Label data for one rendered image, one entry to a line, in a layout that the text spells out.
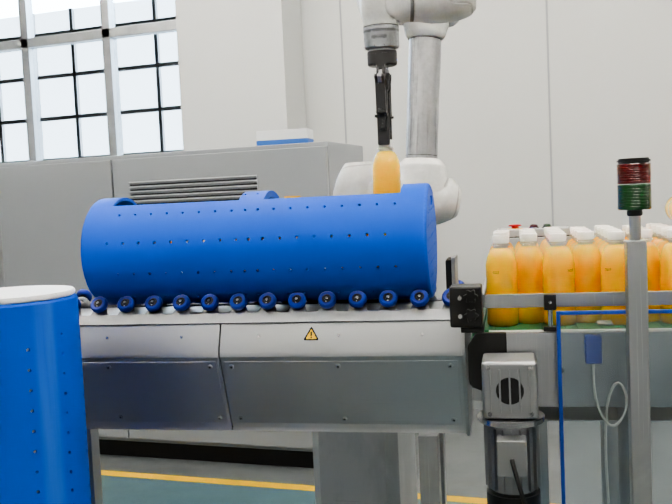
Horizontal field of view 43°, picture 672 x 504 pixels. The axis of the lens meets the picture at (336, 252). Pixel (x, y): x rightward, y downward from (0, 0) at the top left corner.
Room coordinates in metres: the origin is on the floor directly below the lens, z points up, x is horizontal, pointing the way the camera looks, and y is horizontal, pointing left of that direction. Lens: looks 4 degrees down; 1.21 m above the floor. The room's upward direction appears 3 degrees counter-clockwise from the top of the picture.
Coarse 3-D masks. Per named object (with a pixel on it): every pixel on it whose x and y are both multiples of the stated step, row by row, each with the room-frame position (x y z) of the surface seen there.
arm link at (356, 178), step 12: (348, 168) 2.64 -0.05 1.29; (360, 168) 2.62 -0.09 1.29; (336, 180) 2.69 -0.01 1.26; (348, 180) 2.62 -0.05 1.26; (360, 180) 2.61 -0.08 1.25; (372, 180) 2.62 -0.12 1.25; (336, 192) 2.65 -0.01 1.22; (348, 192) 2.61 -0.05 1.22; (360, 192) 2.61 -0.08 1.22; (372, 192) 2.61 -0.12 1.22
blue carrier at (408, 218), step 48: (432, 192) 2.15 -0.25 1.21; (96, 240) 2.14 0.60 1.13; (144, 240) 2.11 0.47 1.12; (192, 240) 2.08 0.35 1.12; (240, 240) 2.06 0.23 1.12; (288, 240) 2.03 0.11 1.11; (336, 240) 2.01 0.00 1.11; (384, 240) 1.98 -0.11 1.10; (432, 240) 2.11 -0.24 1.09; (96, 288) 2.16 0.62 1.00; (144, 288) 2.14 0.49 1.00; (192, 288) 2.12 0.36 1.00; (240, 288) 2.09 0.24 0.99; (288, 288) 2.07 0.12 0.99; (336, 288) 2.05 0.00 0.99; (384, 288) 2.03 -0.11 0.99; (432, 288) 2.06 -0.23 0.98
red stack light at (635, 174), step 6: (618, 168) 1.65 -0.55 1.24; (624, 168) 1.64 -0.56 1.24; (630, 168) 1.63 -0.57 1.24; (636, 168) 1.63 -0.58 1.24; (642, 168) 1.63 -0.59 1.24; (648, 168) 1.64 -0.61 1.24; (618, 174) 1.66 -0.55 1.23; (624, 174) 1.64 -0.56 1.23; (630, 174) 1.63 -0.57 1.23; (636, 174) 1.63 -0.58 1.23; (642, 174) 1.63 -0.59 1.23; (648, 174) 1.64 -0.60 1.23; (618, 180) 1.66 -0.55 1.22; (624, 180) 1.64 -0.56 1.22; (630, 180) 1.63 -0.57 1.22; (636, 180) 1.63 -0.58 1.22; (642, 180) 1.63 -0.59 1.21; (648, 180) 1.63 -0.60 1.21
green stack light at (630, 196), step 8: (632, 184) 1.63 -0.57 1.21; (640, 184) 1.63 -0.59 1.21; (648, 184) 1.63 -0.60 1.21; (624, 192) 1.64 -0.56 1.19; (632, 192) 1.63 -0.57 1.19; (640, 192) 1.63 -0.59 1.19; (648, 192) 1.63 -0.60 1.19; (624, 200) 1.64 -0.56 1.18; (632, 200) 1.63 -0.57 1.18; (640, 200) 1.63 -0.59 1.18; (648, 200) 1.63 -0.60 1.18; (624, 208) 1.64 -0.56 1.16; (632, 208) 1.63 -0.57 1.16; (640, 208) 1.63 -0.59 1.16; (648, 208) 1.63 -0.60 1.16
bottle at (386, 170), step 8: (384, 152) 2.15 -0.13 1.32; (392, 152) 2.16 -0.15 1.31; (376, 160) 2.16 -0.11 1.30; (384, 160) 2.14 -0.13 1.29; (392, 160) 2.15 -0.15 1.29; (376, 168) 2.15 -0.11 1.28; (384, 168) 2.14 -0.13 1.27; (392, 168) 2.14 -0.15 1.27; (376, 176) 2.15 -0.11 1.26; (384, 176) 2.14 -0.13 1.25; (392, 176) 2.14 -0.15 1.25; (400, 176) 2.17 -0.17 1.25; (376, 184) 2.15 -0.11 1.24; (384, 184) 2.14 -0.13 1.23; (392, 184) 2.14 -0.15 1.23; (400, 184) 2.16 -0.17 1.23; (376, 192) 2.15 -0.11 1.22; (384, 192) 2.14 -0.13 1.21; (392, 192) 2.14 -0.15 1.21
